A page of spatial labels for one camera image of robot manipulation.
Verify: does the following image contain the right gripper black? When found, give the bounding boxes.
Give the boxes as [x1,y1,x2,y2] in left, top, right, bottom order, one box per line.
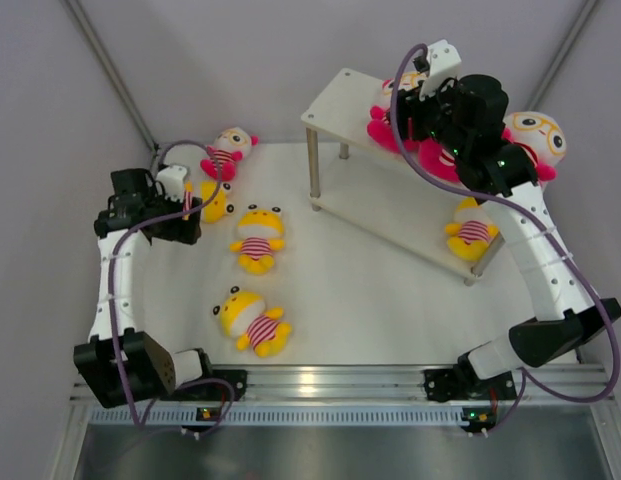
[386,74,468,159]

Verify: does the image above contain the yellow plush sideways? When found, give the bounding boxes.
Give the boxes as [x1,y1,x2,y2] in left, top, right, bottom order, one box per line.
[183,181,236,224]

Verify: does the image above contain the pink plush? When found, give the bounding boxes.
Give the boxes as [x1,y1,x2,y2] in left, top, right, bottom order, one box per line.
[366,71,425,153]
[504,111,567,187]
[418,139,460,184]
[200,127,259,182]

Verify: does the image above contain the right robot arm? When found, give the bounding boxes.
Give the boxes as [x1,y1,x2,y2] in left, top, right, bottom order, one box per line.
[389,75,621,401]

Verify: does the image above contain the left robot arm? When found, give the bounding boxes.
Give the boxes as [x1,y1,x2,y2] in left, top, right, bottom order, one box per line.
[73,165,221,408]

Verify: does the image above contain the white two-tier shelf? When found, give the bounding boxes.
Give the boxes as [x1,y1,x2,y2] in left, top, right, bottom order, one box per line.
[301,68,502,285]

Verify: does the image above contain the yellow plush under shelf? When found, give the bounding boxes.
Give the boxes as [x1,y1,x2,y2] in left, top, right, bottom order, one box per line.
[444,197,499,262]

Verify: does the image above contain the yellow plush centre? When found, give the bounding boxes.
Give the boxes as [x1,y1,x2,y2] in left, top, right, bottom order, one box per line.
[229,204,285,275]

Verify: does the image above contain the pink plush at table back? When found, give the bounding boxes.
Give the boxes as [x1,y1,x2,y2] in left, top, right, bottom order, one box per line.
[200,127,259,182]

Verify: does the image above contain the yellow plush front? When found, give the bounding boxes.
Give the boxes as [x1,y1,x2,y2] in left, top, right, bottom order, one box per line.
[212,286,292,358]

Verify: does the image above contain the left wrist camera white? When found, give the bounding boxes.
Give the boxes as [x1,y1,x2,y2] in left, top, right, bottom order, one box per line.
[156,164,190,202]

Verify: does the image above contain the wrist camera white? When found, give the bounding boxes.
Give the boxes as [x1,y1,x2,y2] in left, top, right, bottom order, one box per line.
[156,164,190,202]
[413,39,462,101]

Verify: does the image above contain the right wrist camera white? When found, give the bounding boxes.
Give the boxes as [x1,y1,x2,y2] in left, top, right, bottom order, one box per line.
[413,39,462,101]

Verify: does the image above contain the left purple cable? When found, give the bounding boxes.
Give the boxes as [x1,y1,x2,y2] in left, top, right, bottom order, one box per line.
[108,139,236,441]

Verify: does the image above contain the purple cable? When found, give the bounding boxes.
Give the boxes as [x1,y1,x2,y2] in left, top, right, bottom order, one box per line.
[108,139,236,441]
[391,42,621,439]

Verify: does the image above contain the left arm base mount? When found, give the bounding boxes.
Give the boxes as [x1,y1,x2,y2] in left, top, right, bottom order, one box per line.
[203,368,248,402]

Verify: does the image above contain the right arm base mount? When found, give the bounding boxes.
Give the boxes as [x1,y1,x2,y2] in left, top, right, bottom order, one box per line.
[423,367,517,403]

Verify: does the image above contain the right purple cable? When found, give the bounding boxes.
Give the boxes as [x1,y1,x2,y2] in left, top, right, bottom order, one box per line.
[391,42,621,439]

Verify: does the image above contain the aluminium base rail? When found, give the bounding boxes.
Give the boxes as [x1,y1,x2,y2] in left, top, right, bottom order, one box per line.
[69,363,616,427]

